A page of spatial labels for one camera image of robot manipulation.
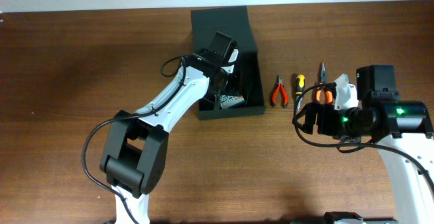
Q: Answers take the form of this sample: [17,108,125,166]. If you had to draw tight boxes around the orange black long nose pliers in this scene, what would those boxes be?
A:
[315,63,333,104]

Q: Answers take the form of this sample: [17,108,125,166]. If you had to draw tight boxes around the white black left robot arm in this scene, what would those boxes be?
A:
[100,32,238,223]

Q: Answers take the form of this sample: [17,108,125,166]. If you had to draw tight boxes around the yellow black stubby screwdriver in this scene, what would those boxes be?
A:
[295,74,305,111]

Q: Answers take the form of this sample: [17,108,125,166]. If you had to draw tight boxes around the black base plate bottom edge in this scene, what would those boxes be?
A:
[290,212,399,224]

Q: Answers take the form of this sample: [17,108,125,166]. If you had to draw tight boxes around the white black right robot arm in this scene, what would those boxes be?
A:
[292,65,433,223]

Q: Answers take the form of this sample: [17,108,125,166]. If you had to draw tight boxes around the silver adjustable wrench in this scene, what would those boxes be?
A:
[213,93,221,111]

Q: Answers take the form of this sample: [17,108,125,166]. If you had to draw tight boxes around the black open cardboard box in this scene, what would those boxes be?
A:
[191,6,266,120]

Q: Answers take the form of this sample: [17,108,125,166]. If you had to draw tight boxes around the white blue screwdriver set box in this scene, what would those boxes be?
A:
[220,95,245,109]

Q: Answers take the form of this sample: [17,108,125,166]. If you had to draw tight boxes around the red handled small cutting pliers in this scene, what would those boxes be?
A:
[271,75,289,108]

